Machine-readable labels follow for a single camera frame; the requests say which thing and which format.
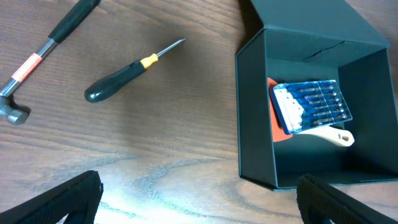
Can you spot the dark green open box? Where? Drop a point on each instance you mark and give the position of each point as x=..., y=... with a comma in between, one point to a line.
x=305, y=41

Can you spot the small claw hammer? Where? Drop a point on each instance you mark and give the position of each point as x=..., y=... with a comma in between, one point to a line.
x=64, y=28

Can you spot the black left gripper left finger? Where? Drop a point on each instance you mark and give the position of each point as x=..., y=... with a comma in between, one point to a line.
x=75, y=201

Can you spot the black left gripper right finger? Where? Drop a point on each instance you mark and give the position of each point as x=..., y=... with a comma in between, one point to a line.
x=321, y=203

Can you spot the orange scraper with beige handle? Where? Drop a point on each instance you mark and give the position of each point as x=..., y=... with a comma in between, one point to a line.
x=338, y=137

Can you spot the black yellow screwdriver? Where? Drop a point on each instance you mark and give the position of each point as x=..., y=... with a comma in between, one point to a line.
x=107, y=86

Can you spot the blue precision screwdriver set case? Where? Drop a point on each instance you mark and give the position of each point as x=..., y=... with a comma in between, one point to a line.
x=302, y=106

